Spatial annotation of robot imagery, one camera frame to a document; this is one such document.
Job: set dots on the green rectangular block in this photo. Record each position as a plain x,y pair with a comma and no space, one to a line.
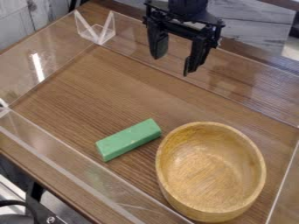
129,138

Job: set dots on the brown wooden bowl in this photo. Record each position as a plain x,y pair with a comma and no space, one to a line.
211,171

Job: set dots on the clear acrylic tray wall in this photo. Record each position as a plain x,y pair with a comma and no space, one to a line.
49,139

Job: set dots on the black table leg bracket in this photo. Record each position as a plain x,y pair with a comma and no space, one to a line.
44,215

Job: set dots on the clear acrylic corner bracket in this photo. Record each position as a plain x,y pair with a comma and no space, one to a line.
99,34

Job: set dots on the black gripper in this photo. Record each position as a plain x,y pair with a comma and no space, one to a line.
186,19

